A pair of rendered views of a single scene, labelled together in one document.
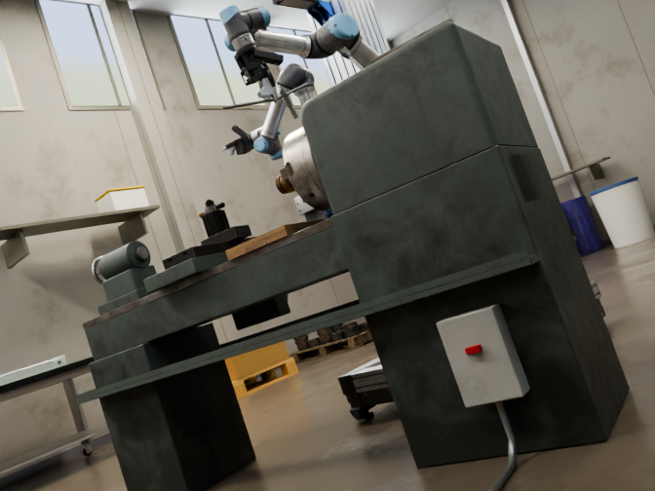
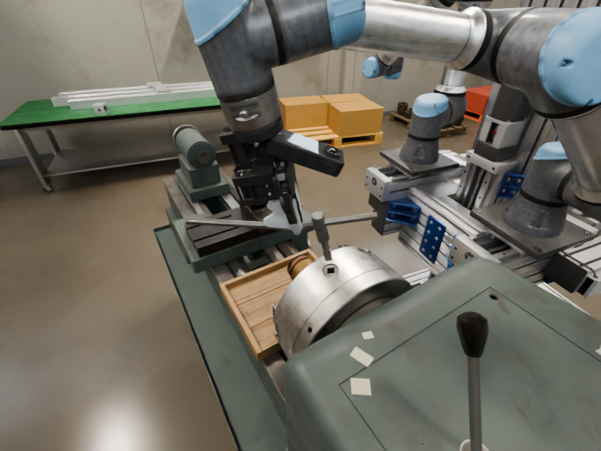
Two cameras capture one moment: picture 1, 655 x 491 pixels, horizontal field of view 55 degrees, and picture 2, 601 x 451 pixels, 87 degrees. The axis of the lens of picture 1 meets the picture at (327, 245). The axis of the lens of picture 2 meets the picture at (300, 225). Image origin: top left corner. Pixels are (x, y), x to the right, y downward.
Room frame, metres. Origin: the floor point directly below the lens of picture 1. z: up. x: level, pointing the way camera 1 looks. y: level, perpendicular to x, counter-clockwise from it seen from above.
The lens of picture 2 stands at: (1.84, -0.20, 1.68)
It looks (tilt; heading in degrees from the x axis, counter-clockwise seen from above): 36 degrees down; 26
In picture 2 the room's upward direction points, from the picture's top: straight up
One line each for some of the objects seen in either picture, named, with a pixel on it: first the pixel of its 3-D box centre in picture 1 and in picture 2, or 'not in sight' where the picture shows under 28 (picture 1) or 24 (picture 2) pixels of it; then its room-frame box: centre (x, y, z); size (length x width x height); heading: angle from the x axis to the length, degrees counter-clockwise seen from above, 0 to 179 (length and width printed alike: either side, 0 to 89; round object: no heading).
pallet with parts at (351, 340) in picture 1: (337, 332); (427, 114); (7.31, 0.21, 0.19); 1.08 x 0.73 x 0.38; 48
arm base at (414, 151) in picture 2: not in sight; (420, 145); (3.13, -0.10, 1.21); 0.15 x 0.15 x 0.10
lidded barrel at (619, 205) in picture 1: (624, 212); not in sight; (8.26, -3.78, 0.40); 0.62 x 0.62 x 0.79
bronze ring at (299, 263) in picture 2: (290, 180); (307, 275); (2.40, 0.05, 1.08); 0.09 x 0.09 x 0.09; 57
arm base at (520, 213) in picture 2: not in sight; (537, 207); (2.80, -0.47, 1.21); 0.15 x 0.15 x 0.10
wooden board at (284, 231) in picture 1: (284, 238); (287, 295); (2.46, 0.15, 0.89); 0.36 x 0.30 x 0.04; 147
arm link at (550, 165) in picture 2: not in sight; (560, 169); (2.79, -0.47, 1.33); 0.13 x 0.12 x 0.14; 40
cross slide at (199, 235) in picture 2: (214, 252); (244, 222); (2.68, 0.46, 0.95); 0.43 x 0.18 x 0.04; 147
